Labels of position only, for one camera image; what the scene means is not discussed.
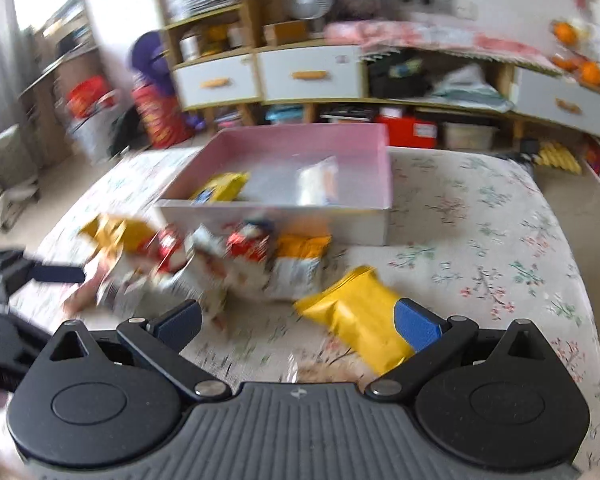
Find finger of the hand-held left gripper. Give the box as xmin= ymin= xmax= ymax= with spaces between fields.
xmin=0 ymin=248 xmax=87 ymax=302

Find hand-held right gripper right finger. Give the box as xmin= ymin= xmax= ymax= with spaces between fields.
xmin=364 ymin=298 xmax=552 ymax=403

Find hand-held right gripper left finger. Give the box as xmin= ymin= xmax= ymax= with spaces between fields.
xmin=49 ymin=300 xmax=232 ymax=403

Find pink white snack packet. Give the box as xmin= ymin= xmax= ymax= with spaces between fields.
xmin=96 ymin=227 xmax=233 ymax=332

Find plain yellow snack packet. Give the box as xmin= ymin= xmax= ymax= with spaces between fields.
xmin=294 ymin=265 xmax=431 ymax=377

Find gold snack packet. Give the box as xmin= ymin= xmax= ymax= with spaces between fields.
xmin=79 ymin=214 xmax=157 ymax=262

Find small red white snack packet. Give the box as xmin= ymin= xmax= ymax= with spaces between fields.
xmin=154 ymin=226 xmax=192 ymax=275

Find white yellow snack packet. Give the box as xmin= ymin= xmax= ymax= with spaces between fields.
xmin=269 ymin=232 xmax=332 ymax=302

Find yellow blue snack packet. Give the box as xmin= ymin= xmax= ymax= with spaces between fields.
xmin=189 ymin=172 xmax=251 ymax=204

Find pink storage box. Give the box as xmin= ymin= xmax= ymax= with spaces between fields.
xmin=155 ymin=122 xmax=394 ymax=247

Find floral bed cover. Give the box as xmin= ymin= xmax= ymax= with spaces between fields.
xmin=7 ymin=149 xmax=600 ymax=480

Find white chair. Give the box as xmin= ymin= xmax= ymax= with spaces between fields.
xmin=0 ymin=124 xmax=42 ymax=232

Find white shopping bag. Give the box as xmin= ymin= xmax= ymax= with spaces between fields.
xmin=66 ymin=104 xmax=122 ymax=162

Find black tilted panel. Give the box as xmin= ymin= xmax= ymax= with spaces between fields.
xmin=106 ymin=106 xmax=142 ymax=159

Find clear white snack packet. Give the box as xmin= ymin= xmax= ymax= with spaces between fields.
xmin=296 ymin=156 xmax=342 ymax=207

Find red bag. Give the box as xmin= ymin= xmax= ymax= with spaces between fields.
xmin=64 ymin=76 xmax=117 ymax=120

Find red printed bucket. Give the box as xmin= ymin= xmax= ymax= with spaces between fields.
xmin=131 ymin=84 xmax=194 ymax=149

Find red box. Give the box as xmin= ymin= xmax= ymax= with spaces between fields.
xmin=376 ymin=115 xmax=439 ymax=149

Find clear storage box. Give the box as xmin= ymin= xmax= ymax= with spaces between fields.
xmin=439 ymin=121 xmax=499 ymax=151

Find wooden desk shelf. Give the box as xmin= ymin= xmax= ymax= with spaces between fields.
xmin=16 ymin=0 xmax=107 ymax=162

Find clear box pink contents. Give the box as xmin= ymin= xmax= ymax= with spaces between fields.
xmin=214 ymin=106 xmax=244 ymax=129

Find yellow egg tray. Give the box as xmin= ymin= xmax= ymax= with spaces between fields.
xmin=534 ymin=140 xmax=582 ymax=176

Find grey curtain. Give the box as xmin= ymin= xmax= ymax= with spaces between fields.
xmin=0 ymin=0 xmax=37 ymax=161

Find clear box black lid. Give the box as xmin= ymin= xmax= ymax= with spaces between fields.
xmin=319 ymin=104 xmax=377 ymax=124

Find low wooden cabinet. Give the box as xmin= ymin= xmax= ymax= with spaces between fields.
xmin=255 ymin=40 xmax=600 ymax=153

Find purple round object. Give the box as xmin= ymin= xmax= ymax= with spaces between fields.
xmin=129 ymin=30 xmax=175 ymax=97

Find clear box blue lid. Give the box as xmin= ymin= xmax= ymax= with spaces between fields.
xmin=266 ymin=104 xmax=307 ymax=124

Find pile of white bags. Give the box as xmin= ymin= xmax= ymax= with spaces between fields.
xmin=429 ymin=64 xmax=514 ymax=112

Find black bag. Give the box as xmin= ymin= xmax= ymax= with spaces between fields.
xmin=366 ymin=56 xmax=439 ymax=99

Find pink floral cloth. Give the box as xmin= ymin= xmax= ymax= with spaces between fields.
xmin=324 ymin=20 xmax=565 ymax=77

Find brown cardboard box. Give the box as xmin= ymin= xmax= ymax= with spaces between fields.
xmin=263 ymin=20 xmax=322 ymax=47

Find tall wooden shelf cabinet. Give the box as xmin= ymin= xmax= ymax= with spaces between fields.
xmin=151 ymin=0 xmax=263 ymax=112

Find white drawer wooden handle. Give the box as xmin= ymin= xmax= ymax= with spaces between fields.
xmin=172 ymin=54 xmax=261 ymax=111
xmin=511 ymin=66 xmax=600 ymax=137
xmin=256 ymin=44 xmax=367 ymax=104

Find grey wall socket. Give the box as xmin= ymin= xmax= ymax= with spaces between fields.
xmin=396 ymin=0 xmax=454 ymax=12

